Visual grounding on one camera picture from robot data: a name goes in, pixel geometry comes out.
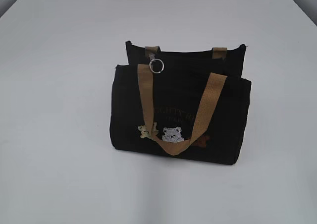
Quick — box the black tote bag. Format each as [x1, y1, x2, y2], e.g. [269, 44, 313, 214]
[109, 41, 251, 165]

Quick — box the silver zipper pull ring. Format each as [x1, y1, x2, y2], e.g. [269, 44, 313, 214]
[148, 52, 165, 74]

